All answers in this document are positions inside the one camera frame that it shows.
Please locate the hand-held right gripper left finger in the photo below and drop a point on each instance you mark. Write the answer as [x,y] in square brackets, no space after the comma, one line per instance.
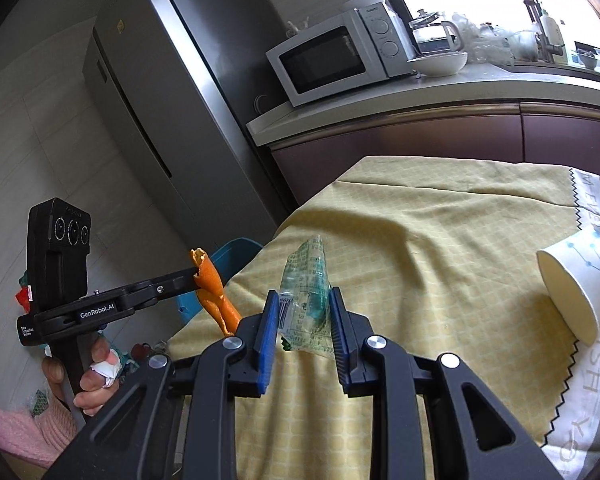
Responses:
[269,340]

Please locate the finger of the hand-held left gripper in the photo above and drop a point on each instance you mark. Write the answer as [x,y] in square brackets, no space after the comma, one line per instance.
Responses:
[170,282]

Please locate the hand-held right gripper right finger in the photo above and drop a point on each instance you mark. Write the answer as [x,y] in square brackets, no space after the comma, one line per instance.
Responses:
[337,340]

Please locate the long orange peel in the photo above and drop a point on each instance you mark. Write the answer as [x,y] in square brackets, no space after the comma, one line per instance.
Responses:
[215,300]

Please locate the clear green printed plastic wrapper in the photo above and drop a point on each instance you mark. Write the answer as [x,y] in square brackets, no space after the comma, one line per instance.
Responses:
[305,285]

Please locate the blue plastic bin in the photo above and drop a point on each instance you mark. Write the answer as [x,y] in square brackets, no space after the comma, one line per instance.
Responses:
[230,255]

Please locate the person's left forearm pink sleeve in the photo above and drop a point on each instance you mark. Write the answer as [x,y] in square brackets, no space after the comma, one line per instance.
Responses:
[20,435]

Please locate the person's left hand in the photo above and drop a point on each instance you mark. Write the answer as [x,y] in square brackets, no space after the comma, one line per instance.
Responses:
[95,397]

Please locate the red snack wrapper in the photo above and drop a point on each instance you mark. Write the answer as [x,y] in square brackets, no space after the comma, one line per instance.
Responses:
[24,296]

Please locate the yellow tablecloth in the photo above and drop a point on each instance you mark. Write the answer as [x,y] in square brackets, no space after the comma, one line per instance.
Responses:
[430,260]

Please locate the green patterned wrapper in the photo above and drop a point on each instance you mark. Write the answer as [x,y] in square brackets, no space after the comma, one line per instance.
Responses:
[37,402]

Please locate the grey refrigerator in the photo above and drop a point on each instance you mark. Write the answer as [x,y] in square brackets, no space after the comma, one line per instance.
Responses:
[180,85]

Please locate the purple kitchen base cabinets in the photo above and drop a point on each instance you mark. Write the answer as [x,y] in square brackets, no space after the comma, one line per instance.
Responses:
[430,135]

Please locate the white paper cup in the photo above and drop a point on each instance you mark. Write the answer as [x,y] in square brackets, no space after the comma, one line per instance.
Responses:
[570,290]

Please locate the white teal printed cloth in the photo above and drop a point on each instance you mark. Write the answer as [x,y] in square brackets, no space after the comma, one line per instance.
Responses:
[590,385]

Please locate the white microwave oven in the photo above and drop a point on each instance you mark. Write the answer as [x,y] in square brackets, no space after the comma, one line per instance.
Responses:
[325,60]

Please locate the white ceramic bowl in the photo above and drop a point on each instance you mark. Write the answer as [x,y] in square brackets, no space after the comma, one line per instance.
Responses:
[440,64]

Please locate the glass kettle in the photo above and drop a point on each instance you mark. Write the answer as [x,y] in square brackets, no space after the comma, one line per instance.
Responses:
[430,40]

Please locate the white soap bottle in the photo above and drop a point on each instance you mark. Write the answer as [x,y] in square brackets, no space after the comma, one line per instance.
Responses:
[551,30]

